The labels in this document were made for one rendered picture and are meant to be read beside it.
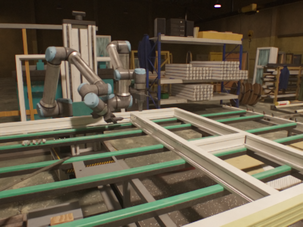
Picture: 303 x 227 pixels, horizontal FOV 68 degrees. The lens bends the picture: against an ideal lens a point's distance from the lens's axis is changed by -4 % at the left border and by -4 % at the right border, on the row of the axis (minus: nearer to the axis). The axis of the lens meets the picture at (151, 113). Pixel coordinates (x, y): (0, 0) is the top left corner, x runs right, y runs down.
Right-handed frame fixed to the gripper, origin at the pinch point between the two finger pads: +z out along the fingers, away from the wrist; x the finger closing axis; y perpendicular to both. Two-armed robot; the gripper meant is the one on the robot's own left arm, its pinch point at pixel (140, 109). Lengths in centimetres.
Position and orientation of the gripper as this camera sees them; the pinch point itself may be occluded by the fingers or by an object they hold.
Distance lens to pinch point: 200.0
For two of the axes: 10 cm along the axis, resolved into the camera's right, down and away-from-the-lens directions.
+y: 9.1, -0.9, 4.0
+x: -4.1, -2.0, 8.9
